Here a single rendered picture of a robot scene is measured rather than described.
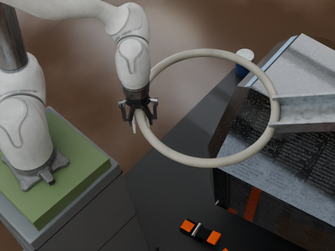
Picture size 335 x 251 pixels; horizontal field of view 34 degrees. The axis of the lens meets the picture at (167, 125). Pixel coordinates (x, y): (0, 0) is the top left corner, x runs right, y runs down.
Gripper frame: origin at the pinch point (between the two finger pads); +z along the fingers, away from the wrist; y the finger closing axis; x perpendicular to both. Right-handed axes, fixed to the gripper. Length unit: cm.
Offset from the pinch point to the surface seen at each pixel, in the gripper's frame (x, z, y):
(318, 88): 9, -2, 64
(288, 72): 18, -2, 55
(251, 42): 109, 83, 61
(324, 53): 26, -2, 70
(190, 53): 22.3, -10.6, 18.9
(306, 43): 31, -2, 64
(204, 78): 85, 84, 31
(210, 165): -23.7, -10.1, 21.9
